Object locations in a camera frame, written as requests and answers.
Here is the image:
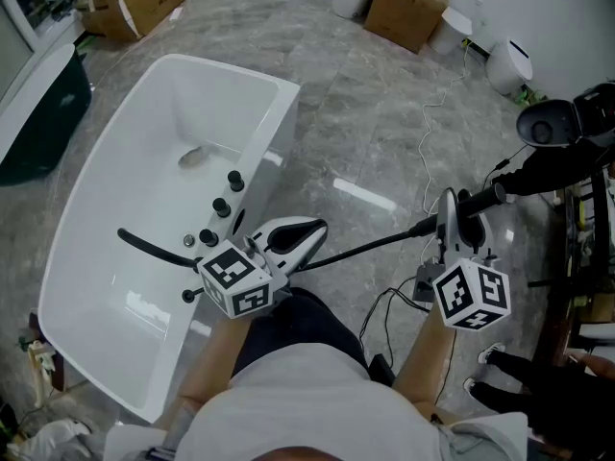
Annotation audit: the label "white rectangular bathtub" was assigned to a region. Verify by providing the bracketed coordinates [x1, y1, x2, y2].
[37, 53, 302, 425]

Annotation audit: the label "person's right forearm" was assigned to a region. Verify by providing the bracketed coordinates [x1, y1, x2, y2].
[391, 314, 457, 417]

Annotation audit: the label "dark wooden shelf unit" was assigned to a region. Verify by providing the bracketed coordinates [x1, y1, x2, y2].
[527, 170, 615, 369]

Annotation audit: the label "closed cardboard box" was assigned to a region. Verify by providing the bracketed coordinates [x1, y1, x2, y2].
[362, 0, 451, 55]

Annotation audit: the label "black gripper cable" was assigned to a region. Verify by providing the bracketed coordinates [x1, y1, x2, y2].
[358, 276, 433, 365]

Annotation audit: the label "grey overflow cover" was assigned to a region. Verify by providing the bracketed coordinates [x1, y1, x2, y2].
[176, 143, 213, 169]

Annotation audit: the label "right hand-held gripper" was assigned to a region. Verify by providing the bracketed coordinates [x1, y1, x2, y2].
[431, 186, 512, 330]

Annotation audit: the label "person's white shirt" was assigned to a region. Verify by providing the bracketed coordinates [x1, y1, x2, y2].
[103, 342, 529, 461]

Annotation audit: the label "dark green oval bathtub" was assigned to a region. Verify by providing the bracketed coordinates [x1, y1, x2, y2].
[0, 42, 93, 187]

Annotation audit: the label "black box on cable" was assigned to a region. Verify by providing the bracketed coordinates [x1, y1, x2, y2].
[411, 263, 441, 305]

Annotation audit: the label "grey round handheld device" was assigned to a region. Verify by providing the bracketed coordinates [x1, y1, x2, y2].
[515, 98, 585, 150]

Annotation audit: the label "black curved faucet spout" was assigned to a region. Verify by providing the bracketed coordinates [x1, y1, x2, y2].
[116, 228, 204, 271]

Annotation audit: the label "person's black trousers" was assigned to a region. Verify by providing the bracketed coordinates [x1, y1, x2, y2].
[230, 287, 372, 379]

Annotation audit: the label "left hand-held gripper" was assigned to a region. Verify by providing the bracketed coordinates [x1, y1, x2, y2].
[196, 216, 331, 320]

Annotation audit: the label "black shower hose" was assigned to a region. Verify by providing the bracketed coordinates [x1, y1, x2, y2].
[286, 226, 422, 274]

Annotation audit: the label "person's left forearm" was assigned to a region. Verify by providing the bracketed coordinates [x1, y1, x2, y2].
[177, 312, 251, 412]

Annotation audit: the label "large open cardboard box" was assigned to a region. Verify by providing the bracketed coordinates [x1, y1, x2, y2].
[76, 0, 187, 43]

